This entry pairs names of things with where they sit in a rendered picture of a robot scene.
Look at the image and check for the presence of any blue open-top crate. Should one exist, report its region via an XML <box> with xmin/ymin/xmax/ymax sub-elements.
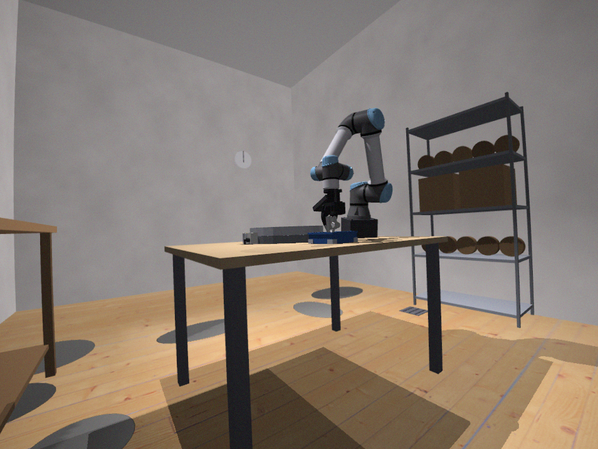
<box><xmin>308</xmin><ymin>231</ymin><xmax>358</xmax><ymax>244</ymax></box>

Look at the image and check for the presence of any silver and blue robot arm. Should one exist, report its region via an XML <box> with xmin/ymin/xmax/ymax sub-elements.
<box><xmin>310</xmin><ymin>108</ymin><xmax>392</xmax><ymax>219</ymax></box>

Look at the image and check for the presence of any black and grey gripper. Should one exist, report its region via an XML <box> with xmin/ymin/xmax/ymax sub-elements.
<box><xmin>321</xmin><ymin>189</ymin><xmax>345</xmax><ymax>233</ymax></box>

